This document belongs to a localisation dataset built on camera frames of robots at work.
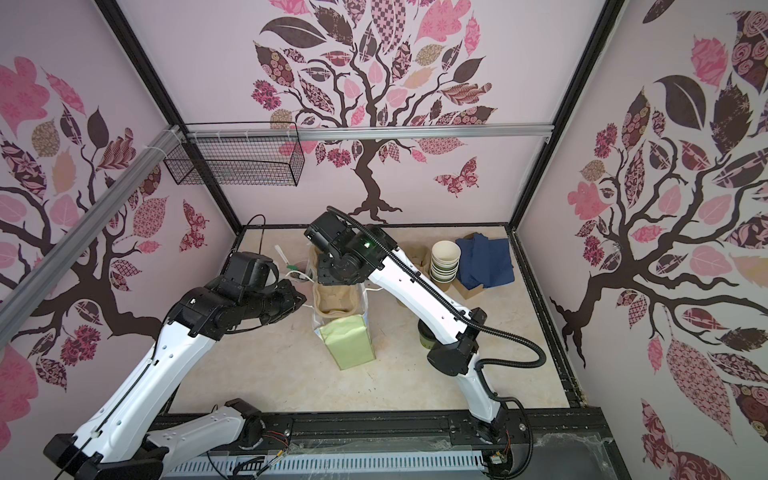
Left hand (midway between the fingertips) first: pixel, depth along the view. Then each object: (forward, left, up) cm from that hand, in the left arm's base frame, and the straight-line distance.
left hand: (305, 304), depth 70 cm
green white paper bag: (-7, -10, -4) cm, 13 cm away
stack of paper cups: (+20, -37, -7) cm, 43 cm away
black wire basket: (+50, +28, +9) cm, 59 cm away
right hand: (+6, -5, +5) cm, 10 cm away
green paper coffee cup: (-2, -31, -14) cm, 34 cm away
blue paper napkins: (+27, -53, -17) cm, 62 cm away
